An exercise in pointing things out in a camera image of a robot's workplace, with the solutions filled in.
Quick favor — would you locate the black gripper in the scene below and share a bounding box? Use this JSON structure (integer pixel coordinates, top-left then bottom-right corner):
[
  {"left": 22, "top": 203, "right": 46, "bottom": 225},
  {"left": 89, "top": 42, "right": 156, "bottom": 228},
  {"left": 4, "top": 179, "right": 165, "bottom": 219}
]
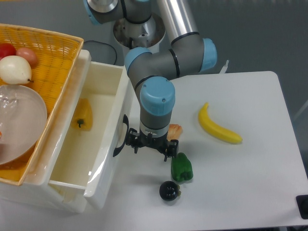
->
[{"left": 125, "top": 125, "right": 179, "bottom": 162}]

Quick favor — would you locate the white top drawer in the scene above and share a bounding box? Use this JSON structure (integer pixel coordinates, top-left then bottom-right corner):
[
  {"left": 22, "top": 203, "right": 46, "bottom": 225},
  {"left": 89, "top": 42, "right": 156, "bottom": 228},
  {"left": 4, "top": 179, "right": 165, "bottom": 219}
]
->
[{"left": 48, "top": 61, "right": 134, "bottom": 210}]

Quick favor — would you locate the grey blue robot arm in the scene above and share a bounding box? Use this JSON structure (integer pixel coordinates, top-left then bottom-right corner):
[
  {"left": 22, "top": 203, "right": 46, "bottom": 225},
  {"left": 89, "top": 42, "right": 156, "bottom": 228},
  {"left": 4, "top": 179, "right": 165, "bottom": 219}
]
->
[{"left": 84, "top": 0, "right": 217, "bottom": 158}]

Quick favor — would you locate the white drawer cabinet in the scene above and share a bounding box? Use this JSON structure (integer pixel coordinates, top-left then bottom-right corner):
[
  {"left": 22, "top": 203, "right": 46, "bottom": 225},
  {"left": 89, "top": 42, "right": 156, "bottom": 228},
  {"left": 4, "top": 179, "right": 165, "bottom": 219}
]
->
[{"left": 0, "top": 50, "right": 106, "bottom": 215}]

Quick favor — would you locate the toy bread pastry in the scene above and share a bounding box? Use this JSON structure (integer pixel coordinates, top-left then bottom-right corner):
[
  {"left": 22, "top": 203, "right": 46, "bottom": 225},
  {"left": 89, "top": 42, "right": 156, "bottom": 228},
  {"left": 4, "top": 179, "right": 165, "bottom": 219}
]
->
[{"left": 167, "top": 124, "right": 183, "bottom": 141}]

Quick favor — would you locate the green bell pepper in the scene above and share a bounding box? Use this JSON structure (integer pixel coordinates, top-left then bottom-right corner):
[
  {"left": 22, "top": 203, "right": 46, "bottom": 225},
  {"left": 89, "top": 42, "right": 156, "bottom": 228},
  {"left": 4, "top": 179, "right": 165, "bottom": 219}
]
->
[{"left": 171, "top": 153, "right": 193, "bottom": 182}]

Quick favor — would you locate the dark purple mangosteen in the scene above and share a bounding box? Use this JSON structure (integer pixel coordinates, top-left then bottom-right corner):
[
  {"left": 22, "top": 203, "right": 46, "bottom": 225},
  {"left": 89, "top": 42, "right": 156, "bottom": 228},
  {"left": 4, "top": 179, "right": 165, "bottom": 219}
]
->
[{"left": 159, "top": 181, "right": 181, "bottom": 201}]

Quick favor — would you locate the yellow banana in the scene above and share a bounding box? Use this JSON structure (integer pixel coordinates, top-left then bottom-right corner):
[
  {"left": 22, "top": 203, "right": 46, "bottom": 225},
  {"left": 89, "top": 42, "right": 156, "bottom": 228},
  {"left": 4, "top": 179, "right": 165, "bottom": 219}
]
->
[{"left": 198, "top": 103, "right": 243, "bottom": 144}]

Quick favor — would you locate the yellow bell pepper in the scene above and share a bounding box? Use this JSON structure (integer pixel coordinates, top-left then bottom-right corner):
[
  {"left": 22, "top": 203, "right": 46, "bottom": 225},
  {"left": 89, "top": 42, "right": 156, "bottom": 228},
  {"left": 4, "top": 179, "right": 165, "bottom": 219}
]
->
[{"left": 71, "top": 98, "right": 93, "bottom": 131}]

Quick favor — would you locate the yellow wicker basket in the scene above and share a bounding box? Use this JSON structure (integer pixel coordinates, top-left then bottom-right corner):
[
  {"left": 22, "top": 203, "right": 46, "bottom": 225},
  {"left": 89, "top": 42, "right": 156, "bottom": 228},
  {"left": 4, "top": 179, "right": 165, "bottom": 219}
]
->
[{"left": 0, "top": 24, "right": 84, "bottom": 186}]

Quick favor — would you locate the beige plate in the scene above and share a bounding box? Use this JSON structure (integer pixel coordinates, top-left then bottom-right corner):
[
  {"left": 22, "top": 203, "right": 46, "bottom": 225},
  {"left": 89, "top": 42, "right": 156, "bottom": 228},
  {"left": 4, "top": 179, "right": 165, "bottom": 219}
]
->
[{"left": 0, "top": 85, "right": 47, "bottom": 164}]

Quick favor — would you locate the pink peach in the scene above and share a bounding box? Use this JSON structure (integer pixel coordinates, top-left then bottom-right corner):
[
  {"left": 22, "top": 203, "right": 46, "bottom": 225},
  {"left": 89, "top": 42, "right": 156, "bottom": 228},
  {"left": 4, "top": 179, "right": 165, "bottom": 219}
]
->
[{"left": 16, "top": 47, "right": 39, "bottom": 67}]

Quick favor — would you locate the white pear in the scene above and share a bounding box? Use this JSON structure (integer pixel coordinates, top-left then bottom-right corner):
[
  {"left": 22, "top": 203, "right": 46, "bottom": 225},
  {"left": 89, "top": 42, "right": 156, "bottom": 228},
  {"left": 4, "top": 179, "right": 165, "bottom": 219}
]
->
[{"left": 0, "top": 55, "right": 32, "bottom": 85}]

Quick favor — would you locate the black corner device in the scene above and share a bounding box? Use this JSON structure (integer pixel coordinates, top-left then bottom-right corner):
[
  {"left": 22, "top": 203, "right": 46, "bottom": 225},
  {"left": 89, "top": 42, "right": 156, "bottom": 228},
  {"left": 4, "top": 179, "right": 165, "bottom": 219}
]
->
[{"left": 296, "top": 194, "right": 308, "bottom": 219}]

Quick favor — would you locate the red tomato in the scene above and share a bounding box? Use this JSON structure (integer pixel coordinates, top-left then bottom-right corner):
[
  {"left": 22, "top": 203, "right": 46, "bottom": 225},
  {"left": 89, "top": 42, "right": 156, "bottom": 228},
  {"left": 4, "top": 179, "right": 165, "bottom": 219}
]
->
[{"left": 0, "top": 43, "right": 16, "bottom": 60}]

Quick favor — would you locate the black cable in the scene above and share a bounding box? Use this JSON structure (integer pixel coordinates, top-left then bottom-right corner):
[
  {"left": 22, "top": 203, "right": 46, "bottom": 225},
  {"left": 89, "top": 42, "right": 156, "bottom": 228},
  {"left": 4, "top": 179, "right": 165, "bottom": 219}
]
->
[{"left": 83, "top": 40, "right": 118, "bottom": 65}]

